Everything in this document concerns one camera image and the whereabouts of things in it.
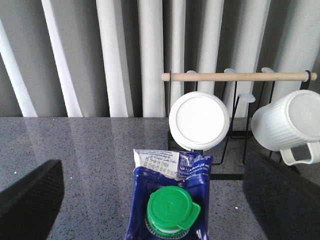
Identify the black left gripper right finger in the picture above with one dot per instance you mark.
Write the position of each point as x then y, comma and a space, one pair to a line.
285, 204

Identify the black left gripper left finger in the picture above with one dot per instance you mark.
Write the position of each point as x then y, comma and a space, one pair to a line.
30, 206

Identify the Pascual whole milk carton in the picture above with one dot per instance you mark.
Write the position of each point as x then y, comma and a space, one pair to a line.
171, 195

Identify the white mug bottom facing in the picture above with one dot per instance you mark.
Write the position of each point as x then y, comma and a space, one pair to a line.
198, 121

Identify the black wire mug rack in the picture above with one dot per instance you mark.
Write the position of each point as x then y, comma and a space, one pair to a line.
305, 77

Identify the white ribbed mug with handle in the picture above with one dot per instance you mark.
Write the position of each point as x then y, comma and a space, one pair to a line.
290, 122

